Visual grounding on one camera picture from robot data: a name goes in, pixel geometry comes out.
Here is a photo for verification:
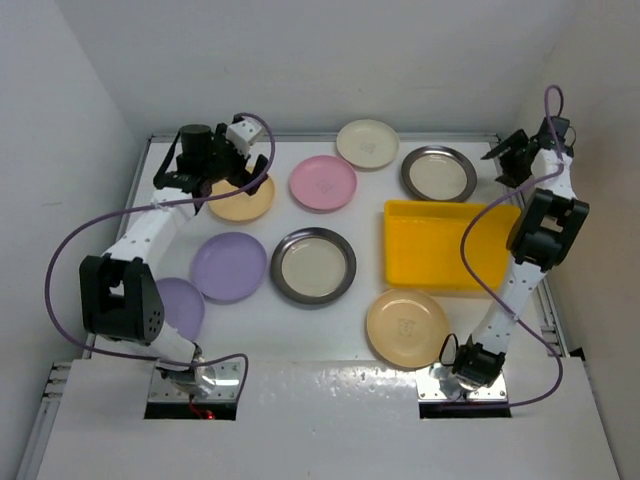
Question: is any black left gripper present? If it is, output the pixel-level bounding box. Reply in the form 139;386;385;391
202;123;267;194

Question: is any metal rimmed plate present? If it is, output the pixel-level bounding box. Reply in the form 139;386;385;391
400;145;478;202
270;227;357;306

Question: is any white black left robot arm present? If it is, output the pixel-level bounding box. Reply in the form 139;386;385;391
79;113;274;398

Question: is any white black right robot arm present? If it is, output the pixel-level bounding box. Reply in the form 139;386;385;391
450;126;590;391

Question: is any yellow plastic bin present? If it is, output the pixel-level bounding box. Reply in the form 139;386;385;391
383;200;520;296

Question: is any orange plate near bin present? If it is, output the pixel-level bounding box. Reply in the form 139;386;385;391
365;289;451;370

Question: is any orange plate far left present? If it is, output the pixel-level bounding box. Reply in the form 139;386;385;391
208;177;276;223

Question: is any pink plate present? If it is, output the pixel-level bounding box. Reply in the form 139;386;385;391
289;155;358;212

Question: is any purple plate centre left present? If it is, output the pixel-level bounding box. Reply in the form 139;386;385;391
190;232;267;303

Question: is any purple plate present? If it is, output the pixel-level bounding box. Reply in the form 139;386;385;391
190;232;267;303
156;277;205;342

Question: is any cream white plate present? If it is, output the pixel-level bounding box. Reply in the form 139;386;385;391
336;119;400;170

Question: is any purple plate near left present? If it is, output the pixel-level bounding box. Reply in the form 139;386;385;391
156;277;205;342

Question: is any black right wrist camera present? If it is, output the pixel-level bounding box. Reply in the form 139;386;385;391
548;116;572;146

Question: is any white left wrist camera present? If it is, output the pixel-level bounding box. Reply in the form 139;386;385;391
225;115;265;155

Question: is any aluminium table frame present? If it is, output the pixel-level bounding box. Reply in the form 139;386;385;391
14;130;571;480

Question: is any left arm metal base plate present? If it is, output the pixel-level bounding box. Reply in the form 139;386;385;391
148;361;244;403

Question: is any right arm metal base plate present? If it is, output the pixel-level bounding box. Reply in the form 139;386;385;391
415;362;508;404

